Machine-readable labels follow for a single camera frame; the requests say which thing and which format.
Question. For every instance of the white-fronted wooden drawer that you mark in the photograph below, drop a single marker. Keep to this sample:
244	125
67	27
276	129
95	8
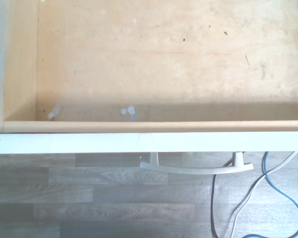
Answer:
164	62

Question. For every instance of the white round sticker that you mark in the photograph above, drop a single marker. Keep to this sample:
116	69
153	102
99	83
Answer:
124	111
131	109

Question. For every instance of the white plastic wall plug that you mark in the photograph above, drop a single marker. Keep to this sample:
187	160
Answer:
54	112

